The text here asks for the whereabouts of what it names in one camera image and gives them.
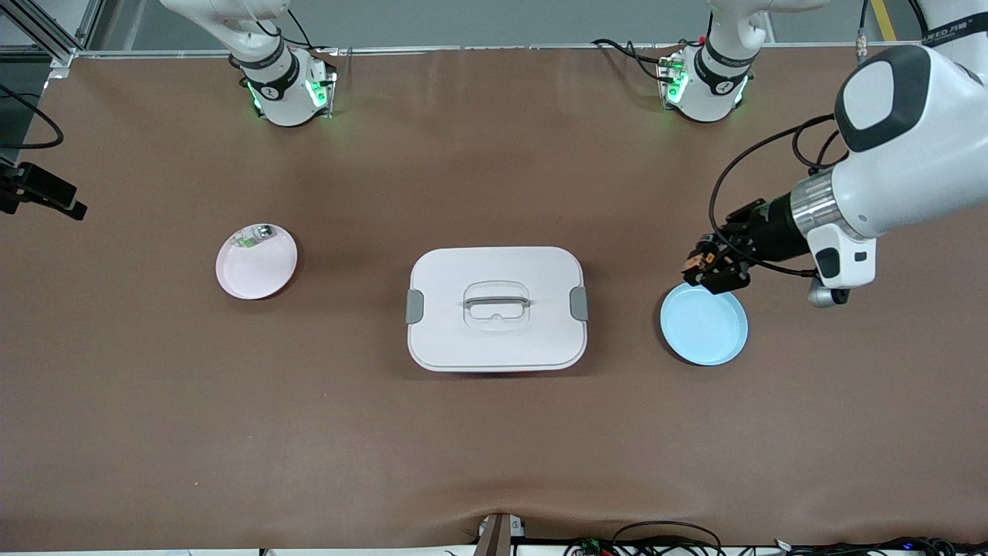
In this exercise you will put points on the white green switch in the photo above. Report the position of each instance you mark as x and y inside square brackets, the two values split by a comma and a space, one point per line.
[258, 233]

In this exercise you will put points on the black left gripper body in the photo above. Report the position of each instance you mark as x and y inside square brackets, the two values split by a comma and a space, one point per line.
[766, 230]

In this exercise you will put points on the brown table mat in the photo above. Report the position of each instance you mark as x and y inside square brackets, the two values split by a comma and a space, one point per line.
[494, 448]

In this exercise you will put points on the pink round plate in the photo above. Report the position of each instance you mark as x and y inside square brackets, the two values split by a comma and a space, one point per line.
[255, 274]

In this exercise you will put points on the white lidded storage box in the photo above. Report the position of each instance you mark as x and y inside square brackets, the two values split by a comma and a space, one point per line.
[494, 340]

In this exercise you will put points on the light blue round plate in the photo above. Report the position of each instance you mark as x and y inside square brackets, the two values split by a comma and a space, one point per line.
[702, 332]

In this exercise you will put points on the brown camera mount bracket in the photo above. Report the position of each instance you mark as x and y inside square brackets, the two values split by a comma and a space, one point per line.
[494, 537]

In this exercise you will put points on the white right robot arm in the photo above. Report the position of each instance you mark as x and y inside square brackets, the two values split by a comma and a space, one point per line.
[282, 100]

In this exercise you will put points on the black orange switch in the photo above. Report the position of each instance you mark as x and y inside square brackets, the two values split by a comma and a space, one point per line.
[698, 259]

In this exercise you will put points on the aluminium frame post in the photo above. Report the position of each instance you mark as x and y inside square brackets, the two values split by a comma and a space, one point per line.
[46, 35]
[938, 50]

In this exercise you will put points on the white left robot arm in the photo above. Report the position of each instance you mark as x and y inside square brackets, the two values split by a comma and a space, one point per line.
[918, 139]

